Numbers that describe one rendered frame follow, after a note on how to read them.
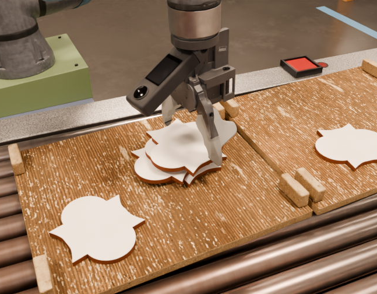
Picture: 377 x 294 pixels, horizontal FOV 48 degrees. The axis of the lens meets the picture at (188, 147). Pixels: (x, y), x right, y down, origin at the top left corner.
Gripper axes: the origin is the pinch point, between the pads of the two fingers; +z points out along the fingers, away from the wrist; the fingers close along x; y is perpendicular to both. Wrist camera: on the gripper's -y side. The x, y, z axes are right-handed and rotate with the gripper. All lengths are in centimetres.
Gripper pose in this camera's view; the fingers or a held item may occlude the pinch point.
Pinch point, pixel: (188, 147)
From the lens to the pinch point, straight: 73.1
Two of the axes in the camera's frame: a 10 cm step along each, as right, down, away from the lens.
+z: 0.4, 8.0, 6.0
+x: -5.9, -4.7, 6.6
